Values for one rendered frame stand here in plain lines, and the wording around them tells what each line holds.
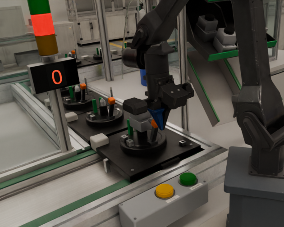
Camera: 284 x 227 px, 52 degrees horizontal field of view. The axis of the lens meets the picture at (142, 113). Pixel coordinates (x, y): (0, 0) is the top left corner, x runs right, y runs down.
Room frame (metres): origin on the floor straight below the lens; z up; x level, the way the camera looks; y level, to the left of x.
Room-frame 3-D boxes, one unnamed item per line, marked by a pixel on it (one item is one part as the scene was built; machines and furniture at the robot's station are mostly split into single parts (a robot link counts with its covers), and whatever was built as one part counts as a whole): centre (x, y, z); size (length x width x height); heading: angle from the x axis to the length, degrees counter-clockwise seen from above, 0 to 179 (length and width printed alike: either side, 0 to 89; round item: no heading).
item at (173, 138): (0.78, 0.00, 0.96); 0.24 x 0.24 x 0.02; 31
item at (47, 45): (0.78, 0.23, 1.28); 0.05 x 0.05 x 0.05
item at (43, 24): (0.78, 0.23, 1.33); 0.05 x 0.05 x 0.05
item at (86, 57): (2.19, 0.25, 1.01); 0.24 x 0.24 x 0.13; 31
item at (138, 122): (0.79, 0.01, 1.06); 0.08 x 0.04 x 0.07; 31
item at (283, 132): (0.47, -0.22, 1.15); 0.09 x 0.07 x 0.06; 128
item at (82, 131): (1.00, 0.14, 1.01); 0.24 x 0.24 x 0.13; 31
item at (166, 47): (0.69, -0.05, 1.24); 0.09 x 0.06 x 0.07; 38
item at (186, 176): (0.59, -0.09, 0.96); 0.04 x 0.04 x 0.02
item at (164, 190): (0.55, -0.03, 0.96); 0.04 x 0.04 x 0.02
